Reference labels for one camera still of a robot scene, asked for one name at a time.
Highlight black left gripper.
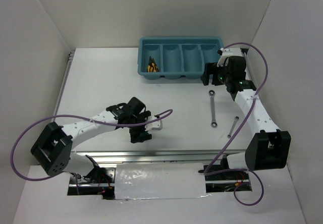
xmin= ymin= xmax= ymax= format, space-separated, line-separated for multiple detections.
xmin=127 ymin=110 xmax=151 ymax=143

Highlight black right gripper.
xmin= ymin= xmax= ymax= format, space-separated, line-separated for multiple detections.
xmin=200 ymin=62 xmax=232 ymax=86

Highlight yellow black long-nose pliers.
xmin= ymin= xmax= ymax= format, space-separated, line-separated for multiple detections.
xmin=147 ymin=57 xmax=159 ymax=73

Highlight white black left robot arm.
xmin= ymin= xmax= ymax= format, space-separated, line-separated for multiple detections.
xmin=31 ymin=97 xmax=152 ymax=183

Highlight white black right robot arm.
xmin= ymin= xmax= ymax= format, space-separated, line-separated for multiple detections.
xmin=201 ymin=55 xmax=291 ymax=180

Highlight teal four-compartment tray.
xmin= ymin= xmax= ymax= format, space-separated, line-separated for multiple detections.
xmin=137 ymin=36 xmax=224 ymax=80

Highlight large silver ratchet wrench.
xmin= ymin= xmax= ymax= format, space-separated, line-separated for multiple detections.
xmin=208 ymin=90 xmax=218 ymax=128

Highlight silver foil cover sheet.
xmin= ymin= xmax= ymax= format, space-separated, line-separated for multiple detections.
xmin=115 ymin=163 xmax=206 ymax=200

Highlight small silver wrench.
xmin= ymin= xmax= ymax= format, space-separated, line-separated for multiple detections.
xmin=227 ymin=116 xmax=239 ymax=138

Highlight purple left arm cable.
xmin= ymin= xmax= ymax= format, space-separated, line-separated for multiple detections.
xmin=10 ymin=109 xmax=174 ymax=196

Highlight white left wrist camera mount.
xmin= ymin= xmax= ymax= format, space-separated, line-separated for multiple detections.
xmin=145 ymin=116 xmax=163 ymax=131

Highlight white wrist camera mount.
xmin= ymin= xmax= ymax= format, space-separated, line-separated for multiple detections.
xmin=217 ymin=48 xmax=233 ymax=67
xmin=145 ymin=116 xmax=163 ymax=131

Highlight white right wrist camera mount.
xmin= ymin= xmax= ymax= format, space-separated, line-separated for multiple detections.
xmin=217 ymin=48 xmax=233 ymax=67

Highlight aluminium table frame rail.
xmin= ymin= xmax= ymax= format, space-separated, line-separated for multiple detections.
xmin=55 ymin=48 xmax=253 ymax=163

